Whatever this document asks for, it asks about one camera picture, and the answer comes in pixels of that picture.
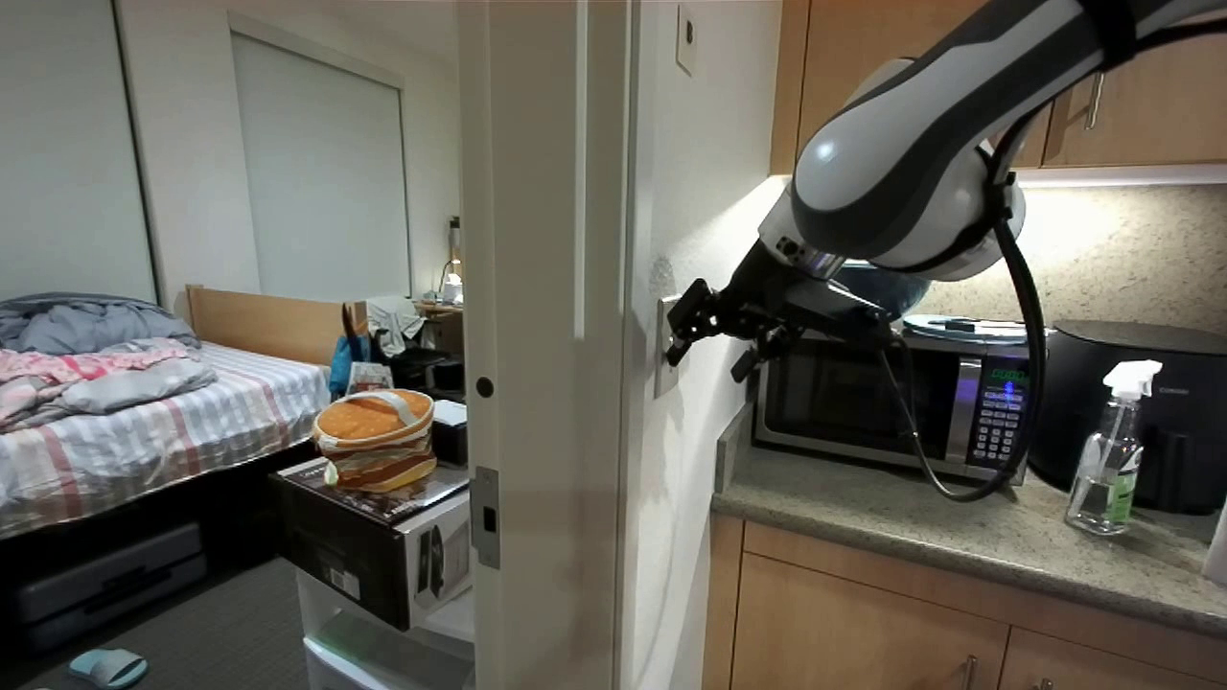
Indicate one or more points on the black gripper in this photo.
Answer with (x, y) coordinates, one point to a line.
(772, 306)

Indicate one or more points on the white wall light switch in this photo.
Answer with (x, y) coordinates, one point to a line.
(665, 372)

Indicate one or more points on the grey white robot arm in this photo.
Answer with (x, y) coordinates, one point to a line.
(913, 176)

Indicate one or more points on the dark blue bowl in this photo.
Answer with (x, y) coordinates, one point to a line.
(895, 291)

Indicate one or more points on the silver desk lamp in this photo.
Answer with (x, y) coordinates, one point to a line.
(448, 290)

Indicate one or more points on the white sliding door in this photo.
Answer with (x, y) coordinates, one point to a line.
(544, 97)

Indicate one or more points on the silver black microwave oven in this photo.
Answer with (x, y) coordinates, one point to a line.
(925, 398)

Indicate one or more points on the wooden lower cabinet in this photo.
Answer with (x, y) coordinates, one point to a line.
(814, 614)

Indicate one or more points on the wooden cabinet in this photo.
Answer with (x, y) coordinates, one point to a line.
(814, 614)
(1160, 108)

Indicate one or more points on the woven wicker basket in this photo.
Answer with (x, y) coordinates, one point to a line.
(378, 438)

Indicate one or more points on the dark cardboard box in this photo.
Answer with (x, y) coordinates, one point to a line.
(396, 556)

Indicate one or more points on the wooden headboard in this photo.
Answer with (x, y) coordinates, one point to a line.
(265, 322)

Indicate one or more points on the clear spray bottle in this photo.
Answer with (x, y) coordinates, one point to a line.
(1108, 457)

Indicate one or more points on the black air fryer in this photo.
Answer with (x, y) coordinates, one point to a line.
(1183, 423)

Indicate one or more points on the wooden upper cabinet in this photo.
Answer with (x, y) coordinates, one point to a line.
(1160, 108)

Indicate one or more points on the bed with striped sheet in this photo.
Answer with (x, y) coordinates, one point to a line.
(97, 432)

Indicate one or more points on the grey crumpled blanket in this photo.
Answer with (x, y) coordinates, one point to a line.
(84, 322)

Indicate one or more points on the grey under-bed drawer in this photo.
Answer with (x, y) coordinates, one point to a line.
(104, 588)

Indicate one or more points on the light blue slipper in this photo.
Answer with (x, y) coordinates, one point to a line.
(108, 667)

